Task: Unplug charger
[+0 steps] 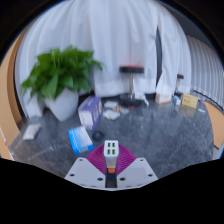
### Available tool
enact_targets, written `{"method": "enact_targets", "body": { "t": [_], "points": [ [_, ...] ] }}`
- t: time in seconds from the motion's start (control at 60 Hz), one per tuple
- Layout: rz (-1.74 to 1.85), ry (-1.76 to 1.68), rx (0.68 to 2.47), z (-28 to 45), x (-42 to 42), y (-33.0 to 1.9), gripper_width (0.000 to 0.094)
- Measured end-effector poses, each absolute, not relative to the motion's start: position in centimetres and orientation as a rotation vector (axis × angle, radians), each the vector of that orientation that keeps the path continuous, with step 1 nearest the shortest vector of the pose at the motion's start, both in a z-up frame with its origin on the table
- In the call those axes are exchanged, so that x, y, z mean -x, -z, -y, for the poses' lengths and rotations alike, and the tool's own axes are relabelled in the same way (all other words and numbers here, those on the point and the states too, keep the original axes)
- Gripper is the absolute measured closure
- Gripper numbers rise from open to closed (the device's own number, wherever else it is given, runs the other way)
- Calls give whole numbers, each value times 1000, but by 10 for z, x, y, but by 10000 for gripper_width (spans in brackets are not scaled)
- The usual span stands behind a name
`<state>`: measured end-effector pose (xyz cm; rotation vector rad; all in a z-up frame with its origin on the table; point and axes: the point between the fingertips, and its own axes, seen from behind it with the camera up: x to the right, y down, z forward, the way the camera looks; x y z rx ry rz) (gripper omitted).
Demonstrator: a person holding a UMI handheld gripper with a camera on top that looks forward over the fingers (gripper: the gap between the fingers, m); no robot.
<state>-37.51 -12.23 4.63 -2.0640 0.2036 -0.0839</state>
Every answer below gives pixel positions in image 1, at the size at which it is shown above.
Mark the purple cardboard box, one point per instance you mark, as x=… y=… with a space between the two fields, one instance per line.
x=90 y=113

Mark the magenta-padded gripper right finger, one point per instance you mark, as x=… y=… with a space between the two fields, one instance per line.
x=138 y=171

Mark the white charger block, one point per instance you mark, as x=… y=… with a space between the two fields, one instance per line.
x=111 y=155

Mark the green plant in white pot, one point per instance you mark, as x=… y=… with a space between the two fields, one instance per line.
x=60 y=76

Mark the white paper packet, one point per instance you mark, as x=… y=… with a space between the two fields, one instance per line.
x=111 y=115
x=110 y=104

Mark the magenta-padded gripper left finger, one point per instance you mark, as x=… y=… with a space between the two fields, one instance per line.
x=83 y=171

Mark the small white blue box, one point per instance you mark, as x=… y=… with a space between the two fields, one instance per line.
x=176 y=100

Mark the white carton with orange print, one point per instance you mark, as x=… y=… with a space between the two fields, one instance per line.
x=163 y=97

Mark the white pleated curtain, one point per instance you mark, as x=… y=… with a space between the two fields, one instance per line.
x=173 y=50

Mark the wide white curtain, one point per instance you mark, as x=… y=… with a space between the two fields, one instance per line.
x=110 y=40

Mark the brownish flat packet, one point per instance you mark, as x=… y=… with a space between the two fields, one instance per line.
x=120 y=110

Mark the small black round object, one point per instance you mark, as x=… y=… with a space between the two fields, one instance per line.
x=98 y=135

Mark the small black red bar stool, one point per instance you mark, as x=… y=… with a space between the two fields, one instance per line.
x=180 y=76

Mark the orange curved counter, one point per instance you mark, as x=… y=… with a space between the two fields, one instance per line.
x=216 y=126

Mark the small white tube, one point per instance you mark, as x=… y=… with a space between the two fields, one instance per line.
x=146 y=102

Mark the large black red bar stool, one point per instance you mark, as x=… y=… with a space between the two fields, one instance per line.
x=131 y=69

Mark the flat white packet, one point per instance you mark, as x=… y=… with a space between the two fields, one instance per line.
x=31 y=131

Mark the yellow box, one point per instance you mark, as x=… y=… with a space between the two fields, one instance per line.
x=189 y=101

